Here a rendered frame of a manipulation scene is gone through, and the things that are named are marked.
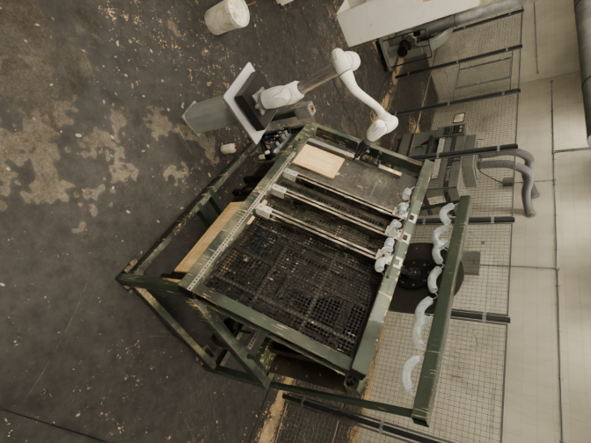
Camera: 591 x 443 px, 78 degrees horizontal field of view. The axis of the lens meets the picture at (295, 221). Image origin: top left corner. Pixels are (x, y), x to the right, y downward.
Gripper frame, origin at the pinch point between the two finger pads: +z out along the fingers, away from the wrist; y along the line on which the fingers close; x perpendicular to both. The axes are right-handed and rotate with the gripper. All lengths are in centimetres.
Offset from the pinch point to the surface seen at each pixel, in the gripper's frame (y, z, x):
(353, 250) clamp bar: -50, 15, 58
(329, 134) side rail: 43, 52, -51
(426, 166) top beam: -49, 17, -71
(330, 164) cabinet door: 16.4, 43.2, -13.4
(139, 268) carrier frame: 59, 83, 164
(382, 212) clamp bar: -47, 18, 8
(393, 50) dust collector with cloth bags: 141, 204, -492
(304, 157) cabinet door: 38, 49, -4
